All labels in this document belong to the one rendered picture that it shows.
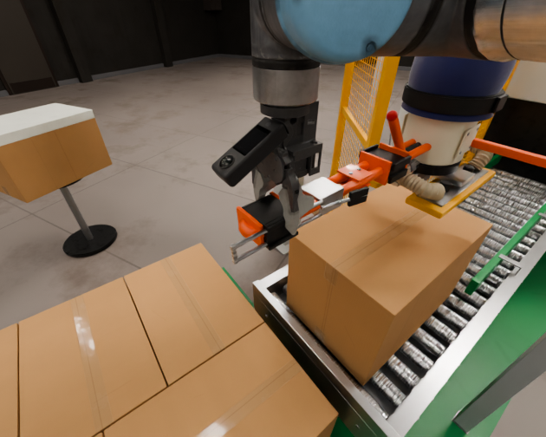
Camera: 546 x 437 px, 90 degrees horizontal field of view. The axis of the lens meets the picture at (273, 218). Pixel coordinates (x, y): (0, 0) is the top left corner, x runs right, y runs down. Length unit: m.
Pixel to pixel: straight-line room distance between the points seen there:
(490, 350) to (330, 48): 2.01
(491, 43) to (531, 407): 1.90
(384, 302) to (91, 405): 0.96
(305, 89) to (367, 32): 0.15
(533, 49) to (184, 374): 1.11
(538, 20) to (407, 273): 0.70
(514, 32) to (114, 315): 1.35
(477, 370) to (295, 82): 1.85
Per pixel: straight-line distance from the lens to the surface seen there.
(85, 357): 1.30
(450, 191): 0.90
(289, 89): 0.37
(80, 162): 2.32
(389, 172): 0.68
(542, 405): 2.10
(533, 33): 0.27
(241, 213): 0.49
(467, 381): 1.95
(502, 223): 2.14
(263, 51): 0.38
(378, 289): 0.81
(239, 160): 0.39
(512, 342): 2.25
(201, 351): 1.15
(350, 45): 0.25
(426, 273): 0.90
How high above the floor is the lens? 1.54
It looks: 37 degrees down
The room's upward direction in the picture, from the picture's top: straight up
